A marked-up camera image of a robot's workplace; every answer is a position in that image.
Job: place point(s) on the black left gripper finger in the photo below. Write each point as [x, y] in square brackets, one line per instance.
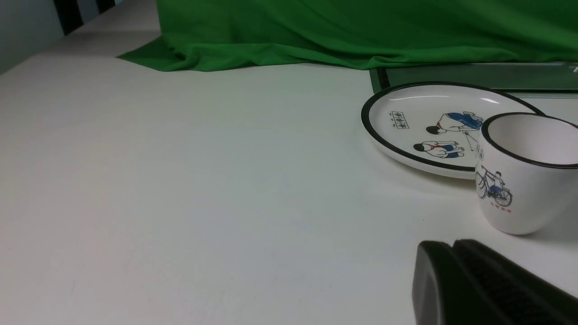
[468, 283]

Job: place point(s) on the metal table cable hatch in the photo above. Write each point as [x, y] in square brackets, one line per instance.
[551, 78]

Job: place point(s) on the white cup with bicycle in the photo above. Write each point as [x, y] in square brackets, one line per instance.
[526, 170]

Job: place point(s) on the white plate with cartoon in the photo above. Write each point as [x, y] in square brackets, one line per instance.
[435, 126]

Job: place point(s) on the green backdrop cloth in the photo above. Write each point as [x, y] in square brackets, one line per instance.
[216, 35]

